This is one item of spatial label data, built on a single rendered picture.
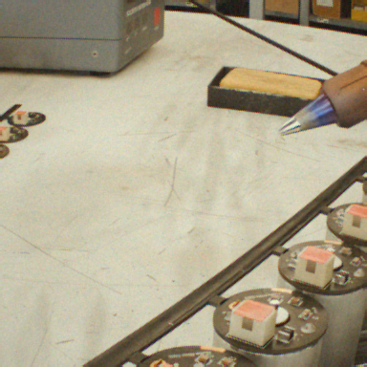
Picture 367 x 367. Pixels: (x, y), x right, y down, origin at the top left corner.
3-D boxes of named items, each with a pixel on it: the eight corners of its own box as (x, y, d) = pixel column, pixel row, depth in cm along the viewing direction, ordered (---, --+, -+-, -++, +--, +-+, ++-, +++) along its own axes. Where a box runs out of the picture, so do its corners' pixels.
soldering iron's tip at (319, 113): (291, 153, 11) (346, 124, 11) (278, 123, 11) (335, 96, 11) (280, 140, 12) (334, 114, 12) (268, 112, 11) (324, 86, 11)
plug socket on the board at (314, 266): (335, 274, 18) (340, 249, 17) (320, 291, 17) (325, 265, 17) (308, 266, 18) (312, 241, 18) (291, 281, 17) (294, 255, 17)
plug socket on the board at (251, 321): (280, 330, 16) (284, 304, 15) (259, 349, 15) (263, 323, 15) (248, 319, 16) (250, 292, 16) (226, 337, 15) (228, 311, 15)
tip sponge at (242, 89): (328, 98, 52) (329, 77, 51) (325, 122, 47) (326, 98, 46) (221, 83, 53) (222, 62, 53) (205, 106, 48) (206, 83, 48)
